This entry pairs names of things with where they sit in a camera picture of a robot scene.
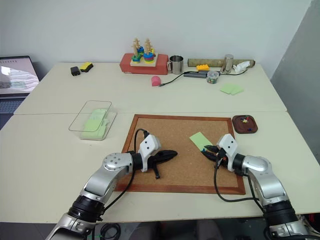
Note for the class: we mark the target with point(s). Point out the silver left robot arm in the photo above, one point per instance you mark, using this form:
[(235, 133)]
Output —
[(100, 180)]

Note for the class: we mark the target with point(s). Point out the grey usb hub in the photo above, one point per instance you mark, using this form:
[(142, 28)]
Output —
[(192, 74)]

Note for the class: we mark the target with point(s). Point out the brown wooden tray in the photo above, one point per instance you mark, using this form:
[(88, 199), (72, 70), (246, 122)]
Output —
[(245, 125)]

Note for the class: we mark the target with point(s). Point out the yellow toy brick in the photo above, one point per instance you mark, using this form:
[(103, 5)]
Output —
[(202, 67)]

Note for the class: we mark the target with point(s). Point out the crumpled white paper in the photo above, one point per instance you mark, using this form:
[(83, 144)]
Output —
[(240, 67)]

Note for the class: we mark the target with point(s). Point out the clear plastic box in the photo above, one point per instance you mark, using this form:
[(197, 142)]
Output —
[(92, 120)]

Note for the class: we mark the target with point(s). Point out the green sticky note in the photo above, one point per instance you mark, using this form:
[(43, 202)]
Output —
[(238, 89), (228, 88), (199, 140)]

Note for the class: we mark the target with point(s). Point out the pink rounded block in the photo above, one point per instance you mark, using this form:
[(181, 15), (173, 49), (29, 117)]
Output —
[(155, 81)]

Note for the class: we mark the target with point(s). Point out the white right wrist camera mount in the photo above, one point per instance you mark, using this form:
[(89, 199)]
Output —
[(228, 147)]

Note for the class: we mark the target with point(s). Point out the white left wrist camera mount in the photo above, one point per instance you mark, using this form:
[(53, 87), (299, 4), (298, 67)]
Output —
[(149, 146)]

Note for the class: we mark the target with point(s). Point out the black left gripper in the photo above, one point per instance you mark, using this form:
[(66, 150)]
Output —
[(155, 160)]

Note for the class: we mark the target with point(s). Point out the stack of green notes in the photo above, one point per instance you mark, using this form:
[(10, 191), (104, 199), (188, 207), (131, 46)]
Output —
[(96, 123)]

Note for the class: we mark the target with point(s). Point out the red rectangular box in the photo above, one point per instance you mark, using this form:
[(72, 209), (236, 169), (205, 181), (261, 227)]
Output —
[(147, 68)]

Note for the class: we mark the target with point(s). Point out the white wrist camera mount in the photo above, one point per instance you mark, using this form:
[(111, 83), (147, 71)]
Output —
[(149, 146), (228, 147)]

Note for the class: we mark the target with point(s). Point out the brown rolled tube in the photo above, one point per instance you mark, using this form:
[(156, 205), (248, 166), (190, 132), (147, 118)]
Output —
[(207, 62)]

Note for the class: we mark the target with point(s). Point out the wooden colourful stacking toy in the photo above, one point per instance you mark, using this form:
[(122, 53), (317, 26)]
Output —
[(143, 55)]

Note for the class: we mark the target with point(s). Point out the steel tumbler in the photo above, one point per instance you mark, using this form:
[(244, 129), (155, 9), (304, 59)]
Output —
[(227, 63)]

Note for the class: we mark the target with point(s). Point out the black power adapter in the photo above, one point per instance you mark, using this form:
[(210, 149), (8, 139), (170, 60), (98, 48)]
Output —
[(75, 71)]

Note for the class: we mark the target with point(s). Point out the wood-framed cork board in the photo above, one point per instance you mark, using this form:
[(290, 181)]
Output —
[(180, 152)]

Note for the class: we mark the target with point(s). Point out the open laptop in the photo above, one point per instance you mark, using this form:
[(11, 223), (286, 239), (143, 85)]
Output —
[(16, 77)]

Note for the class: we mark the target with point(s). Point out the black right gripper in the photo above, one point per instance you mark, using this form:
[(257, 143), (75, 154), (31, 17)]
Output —
[(221, 157)]

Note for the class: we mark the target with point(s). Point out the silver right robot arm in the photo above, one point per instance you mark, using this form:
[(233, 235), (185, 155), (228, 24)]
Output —
[(265, 180)]

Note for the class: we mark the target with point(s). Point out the yellow and black eraser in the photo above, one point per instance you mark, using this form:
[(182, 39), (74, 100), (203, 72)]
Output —
[(86, 67)]

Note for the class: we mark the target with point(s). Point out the yellow pushpin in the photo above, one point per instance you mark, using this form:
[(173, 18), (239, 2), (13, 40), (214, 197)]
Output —
[(244, 121)]

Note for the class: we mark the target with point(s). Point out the clear jar of pushpins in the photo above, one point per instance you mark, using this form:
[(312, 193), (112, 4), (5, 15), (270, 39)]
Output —
[(212, 77)]

